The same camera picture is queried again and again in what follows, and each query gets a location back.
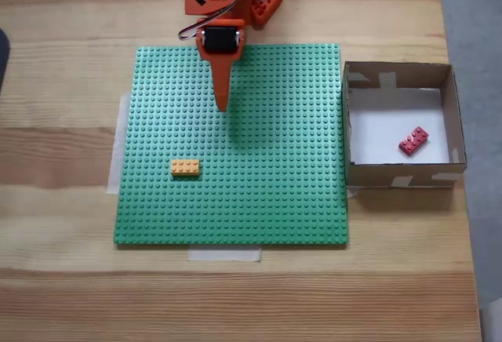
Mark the red lego block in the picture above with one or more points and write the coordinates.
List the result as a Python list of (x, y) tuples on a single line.
[(413, 141)]

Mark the yellow lego block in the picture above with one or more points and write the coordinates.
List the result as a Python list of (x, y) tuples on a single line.
[(185, 168)]

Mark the green lego baseplate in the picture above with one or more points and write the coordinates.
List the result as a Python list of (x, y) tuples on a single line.
[(235, 208)]

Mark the open cardboard box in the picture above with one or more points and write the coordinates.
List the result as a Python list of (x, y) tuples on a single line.
[(376, 130)]

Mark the translucent masking tape strip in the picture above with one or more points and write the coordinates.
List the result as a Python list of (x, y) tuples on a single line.
[(223, 255), (353, 192), (117, 153)]

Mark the black rounded object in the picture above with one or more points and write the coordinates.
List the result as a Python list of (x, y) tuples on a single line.
[(3, 59)]

